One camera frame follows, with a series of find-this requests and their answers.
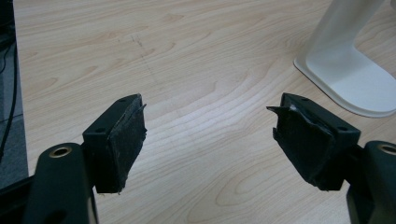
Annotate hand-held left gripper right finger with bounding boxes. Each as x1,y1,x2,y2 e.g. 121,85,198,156
266,92,396,224

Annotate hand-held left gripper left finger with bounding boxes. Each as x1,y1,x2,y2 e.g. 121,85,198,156
21,93,148,224

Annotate white stand base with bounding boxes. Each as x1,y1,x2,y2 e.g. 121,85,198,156
293,0,396,119

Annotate black cable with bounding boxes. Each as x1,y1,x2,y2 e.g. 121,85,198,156
0,40,19,162

